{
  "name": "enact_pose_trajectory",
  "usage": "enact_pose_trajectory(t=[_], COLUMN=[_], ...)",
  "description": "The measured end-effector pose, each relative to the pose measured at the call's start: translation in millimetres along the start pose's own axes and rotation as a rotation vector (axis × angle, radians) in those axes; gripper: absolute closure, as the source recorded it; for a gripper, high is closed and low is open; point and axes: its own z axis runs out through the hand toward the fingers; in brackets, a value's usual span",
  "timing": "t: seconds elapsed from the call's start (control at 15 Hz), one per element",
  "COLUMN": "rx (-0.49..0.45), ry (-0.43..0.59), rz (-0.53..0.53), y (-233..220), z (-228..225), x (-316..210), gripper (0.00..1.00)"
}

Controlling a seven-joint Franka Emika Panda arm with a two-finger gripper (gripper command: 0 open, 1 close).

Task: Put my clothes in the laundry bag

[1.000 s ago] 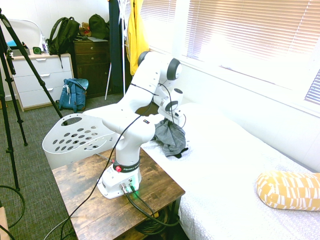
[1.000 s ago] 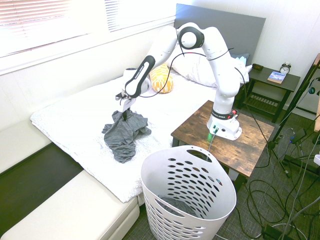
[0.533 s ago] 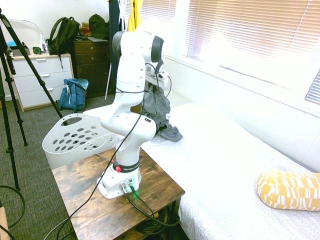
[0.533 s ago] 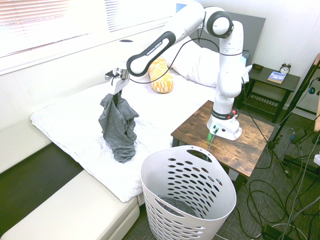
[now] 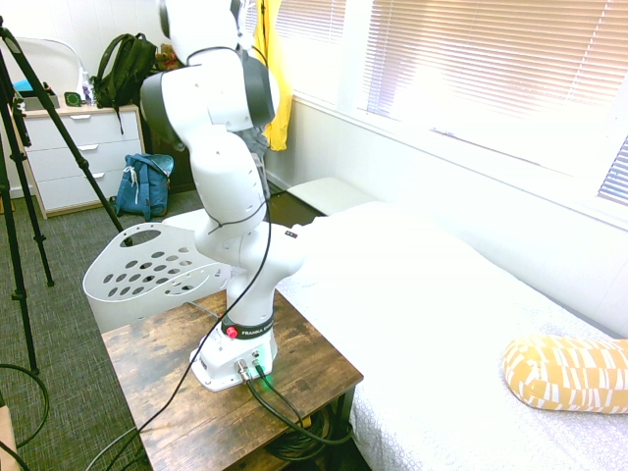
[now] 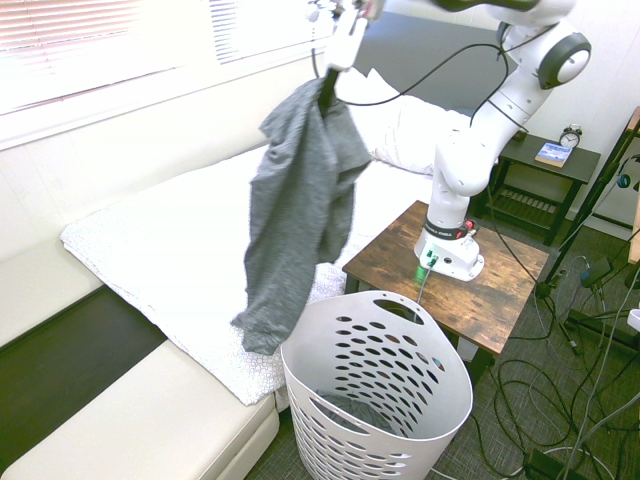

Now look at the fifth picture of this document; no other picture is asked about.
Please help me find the blue backpack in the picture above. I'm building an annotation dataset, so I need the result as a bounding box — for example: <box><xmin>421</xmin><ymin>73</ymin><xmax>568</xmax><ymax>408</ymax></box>
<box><xmin>115</xmin><ymin>152</ymin><xmax>176</xmax><ymax>222</ymax></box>

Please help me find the white spray bottle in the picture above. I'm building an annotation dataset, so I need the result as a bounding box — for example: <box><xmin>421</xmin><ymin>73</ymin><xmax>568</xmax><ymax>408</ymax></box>
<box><xmin>78</xmin><ymin>68</ymin><xmax>97</xmax><ymax>107</ymax></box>

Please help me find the small white window blind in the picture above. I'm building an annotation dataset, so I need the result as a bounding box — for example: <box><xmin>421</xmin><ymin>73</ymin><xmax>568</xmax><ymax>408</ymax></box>
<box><xmin>597</xmin><ymin>136</ymin><xmax>628</xmax><ymax>207</ymax></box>
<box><xmin>272</xmin><ymin>0</ymin><xmax>347</xmax><ymax>48</ymax></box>

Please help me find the white floor cushion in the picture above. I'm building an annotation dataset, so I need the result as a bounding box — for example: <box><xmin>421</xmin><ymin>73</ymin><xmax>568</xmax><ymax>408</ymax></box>
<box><xmin>287</xmin><ymin>177</ymin><xmax>379</xmax><ymax>217</ymax></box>

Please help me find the coiled black cable bundle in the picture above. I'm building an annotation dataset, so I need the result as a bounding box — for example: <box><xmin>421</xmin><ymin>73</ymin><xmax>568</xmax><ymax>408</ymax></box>
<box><xmin>264</xmin><ymin>406</ymin><xmax>355</xmax><ymax>463</ymax></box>

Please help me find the yellow white patterned pillow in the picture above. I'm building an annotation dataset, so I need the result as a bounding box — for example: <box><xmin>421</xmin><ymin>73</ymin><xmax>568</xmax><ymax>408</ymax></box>
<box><xmin>500</xmin><ymin>335</ymin><xmax>628</xmax><ymax>416</ymax></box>

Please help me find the white arched desk lamp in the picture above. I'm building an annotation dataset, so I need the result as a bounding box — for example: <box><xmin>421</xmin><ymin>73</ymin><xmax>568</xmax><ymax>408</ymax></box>
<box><xmin>17</xmin><ymin>36</ymin><xmax>85</xmax><ymax>75</ymax></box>

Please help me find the thick black base cable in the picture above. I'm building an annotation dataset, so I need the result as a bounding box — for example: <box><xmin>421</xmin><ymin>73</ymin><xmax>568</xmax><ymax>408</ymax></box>
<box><xmin>254</xmin><ymin>362</ymin><xmax>308</xmax><ymax>431</ymax></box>
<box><xmin>244</xmin><ymin>380</ymin><xmax>354</xmax><ymax>447</ymax></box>

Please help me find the black floor cable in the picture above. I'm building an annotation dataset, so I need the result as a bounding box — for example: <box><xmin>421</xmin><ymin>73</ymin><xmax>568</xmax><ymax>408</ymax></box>
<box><xmin>0</xmin><ymin>362</ymin><xmax>51</xmax><ymax>471</ymax></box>

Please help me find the brown cardboard box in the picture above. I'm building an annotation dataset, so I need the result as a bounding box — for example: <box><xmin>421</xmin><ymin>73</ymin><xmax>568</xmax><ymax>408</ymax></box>
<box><xmin>0</xmin><ymin>404</ymin><xmax>19</xmax><ymax>471</ymax></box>

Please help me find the bed with dotted-circle white sheet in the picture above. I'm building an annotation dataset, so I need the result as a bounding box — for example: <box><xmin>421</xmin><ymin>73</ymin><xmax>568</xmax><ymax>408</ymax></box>
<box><xmin>161</xmin><ymin>200</ymin><xmax>628</xmax><ymax>471</ymax></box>

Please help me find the rustic wooden side table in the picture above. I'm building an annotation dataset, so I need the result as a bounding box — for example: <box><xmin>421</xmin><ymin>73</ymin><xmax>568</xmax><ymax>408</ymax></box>
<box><xmin>100</xmin><ymin>288</ymin><xmax>365</xmax><ymax>471</ymax></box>

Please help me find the black camera tripod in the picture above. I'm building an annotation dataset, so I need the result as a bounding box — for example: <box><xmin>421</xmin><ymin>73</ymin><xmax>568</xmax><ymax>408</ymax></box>
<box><xmin>0</xmin><ymin>17</ymin><xmax>127</xmax><ymax>377</ymax></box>

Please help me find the large white window blind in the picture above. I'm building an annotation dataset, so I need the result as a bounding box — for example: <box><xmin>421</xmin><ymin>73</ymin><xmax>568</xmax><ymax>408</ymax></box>
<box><xmin>362</xmin><ymin>0</ymin><xmax>628</xmax><ymax>131</ymax></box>

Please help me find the dark brown wooden dresser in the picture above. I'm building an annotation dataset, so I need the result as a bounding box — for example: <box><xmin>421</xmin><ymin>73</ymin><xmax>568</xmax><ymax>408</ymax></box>
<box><xmin>144</xmin><ymin>130</ymin><xmax>198</xmax><ymax>195</ymax></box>

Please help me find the yellow jacket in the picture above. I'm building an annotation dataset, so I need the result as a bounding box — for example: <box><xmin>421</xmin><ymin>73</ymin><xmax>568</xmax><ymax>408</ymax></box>
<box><xmin>251</xmin><ymin>0</ymin><xmax>294</xmax><ymax>152</ymax></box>

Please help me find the gray storage box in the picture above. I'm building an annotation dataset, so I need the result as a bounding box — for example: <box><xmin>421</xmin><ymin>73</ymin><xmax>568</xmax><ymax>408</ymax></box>
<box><xmin>22</xmin><ymin>95</ymin><xmax>61</xmax><ymax>112</ymax></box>

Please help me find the white perforated laundry basket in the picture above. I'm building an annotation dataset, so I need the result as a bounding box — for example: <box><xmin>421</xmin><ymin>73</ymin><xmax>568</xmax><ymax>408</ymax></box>
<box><xmin>81</xmin><ymin>221</ymin><xmax>236</xmax><ymax>335</ymax></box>

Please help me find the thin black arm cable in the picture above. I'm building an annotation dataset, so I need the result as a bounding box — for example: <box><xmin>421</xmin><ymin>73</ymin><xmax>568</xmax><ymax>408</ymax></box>
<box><xmin>85</xmin><ymin>45</ymin><xmax>274</xmax><ymax>471</ymax></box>

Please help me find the black backpack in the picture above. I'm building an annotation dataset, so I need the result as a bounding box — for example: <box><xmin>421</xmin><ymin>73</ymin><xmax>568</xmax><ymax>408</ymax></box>
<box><xmin>92</xmin><ymin>32</ymin><xmax>158</xmax><ymax>136</ymax></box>

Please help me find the white three-drawer dresser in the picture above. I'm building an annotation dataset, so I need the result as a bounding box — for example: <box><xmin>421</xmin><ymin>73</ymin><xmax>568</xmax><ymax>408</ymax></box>
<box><xmin>14</xmin><ymin>102</ymin><xmax>146</xmax><ymax>221</ymax></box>

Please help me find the brown teddy bear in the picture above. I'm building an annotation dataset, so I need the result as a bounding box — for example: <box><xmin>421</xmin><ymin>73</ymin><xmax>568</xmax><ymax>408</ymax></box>
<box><xmin>154</xmin><ymin>42</ymin><xmax>179</xmax><ymax>74</ymax></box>

